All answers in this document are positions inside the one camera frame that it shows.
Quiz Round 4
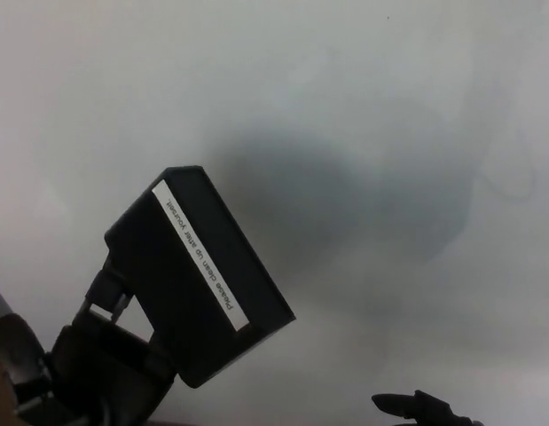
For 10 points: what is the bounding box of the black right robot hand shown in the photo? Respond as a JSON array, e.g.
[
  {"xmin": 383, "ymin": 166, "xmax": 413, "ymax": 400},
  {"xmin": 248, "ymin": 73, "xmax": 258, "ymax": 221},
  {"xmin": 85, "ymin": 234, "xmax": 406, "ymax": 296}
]
[{"xmin": 371, "ymin": 389, "xmax": 484, "ymax": 426}]

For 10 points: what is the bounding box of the white whiteboard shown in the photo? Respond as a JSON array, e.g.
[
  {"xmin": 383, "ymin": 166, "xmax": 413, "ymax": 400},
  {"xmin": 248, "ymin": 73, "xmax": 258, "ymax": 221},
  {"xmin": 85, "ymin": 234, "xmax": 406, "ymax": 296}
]
[{"xmin": 0, "ymin": 0, "xmax": 549, "ymax": 426}]

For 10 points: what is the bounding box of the black magnetic marker holder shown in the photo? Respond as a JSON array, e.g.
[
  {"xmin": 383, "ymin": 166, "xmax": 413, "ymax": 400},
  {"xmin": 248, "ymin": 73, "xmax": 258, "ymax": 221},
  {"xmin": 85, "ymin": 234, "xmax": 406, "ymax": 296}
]
[{"xmin": 104, "ymin": 165, "xmax": 297, "ymax": 390}]

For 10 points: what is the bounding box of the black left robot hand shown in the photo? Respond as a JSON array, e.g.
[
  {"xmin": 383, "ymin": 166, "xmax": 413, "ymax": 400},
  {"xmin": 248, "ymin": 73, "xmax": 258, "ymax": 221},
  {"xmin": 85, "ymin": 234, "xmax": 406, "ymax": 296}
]
[{"xmin": 14, "ymin": 258, "xmax": 183, "ymax": 426}]

